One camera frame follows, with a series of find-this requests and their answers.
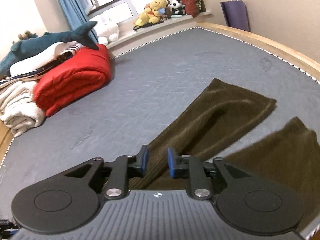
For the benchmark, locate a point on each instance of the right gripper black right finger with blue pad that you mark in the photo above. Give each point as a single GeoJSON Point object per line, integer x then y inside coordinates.
{"type": "Point", "coordinates": [193, 171]}

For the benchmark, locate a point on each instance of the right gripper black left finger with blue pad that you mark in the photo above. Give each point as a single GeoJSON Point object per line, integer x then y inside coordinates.
{"type": "Point", "coordinates": [120, 171]}

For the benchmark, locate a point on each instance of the brown corduroy pants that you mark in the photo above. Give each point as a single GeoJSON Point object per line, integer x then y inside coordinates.
{"type": "Point", "coordinates": [220, 116]}

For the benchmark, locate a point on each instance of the red folded blanket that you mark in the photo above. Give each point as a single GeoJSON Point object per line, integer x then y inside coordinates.
{"type": "Point", "coordinates": [88, 70]}

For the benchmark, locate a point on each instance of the cream folded blanket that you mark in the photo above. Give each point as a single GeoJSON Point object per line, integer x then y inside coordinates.
{"type": "Point", "coordinates": [19, 111]}

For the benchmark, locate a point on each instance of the striped folded cloth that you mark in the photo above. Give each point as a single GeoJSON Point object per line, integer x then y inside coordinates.
{"type": "Point", "coordinates": [9, 80]}

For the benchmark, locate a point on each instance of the yellow bear plush toy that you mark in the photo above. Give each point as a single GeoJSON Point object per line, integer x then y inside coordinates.
{"type": "Point", "coordinates": [151, 13]}

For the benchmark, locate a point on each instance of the panda plush toy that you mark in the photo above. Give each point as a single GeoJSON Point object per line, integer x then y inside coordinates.
{"type": "Point", "coordinates": [177, 8]}

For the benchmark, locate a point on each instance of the blue shark plush toy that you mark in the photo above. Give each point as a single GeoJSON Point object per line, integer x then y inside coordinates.
{"type": "Point", "coordinates": [24, 49]}

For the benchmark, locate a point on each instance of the purple rolled yoga mat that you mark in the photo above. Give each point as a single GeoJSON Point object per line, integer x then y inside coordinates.
{"type": "Point", "coordinates": [235, 14]}

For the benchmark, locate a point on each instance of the blue curtain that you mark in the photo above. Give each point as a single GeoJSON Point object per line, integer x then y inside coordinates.
{"type": "Point", "coordinates": [74, 11]}

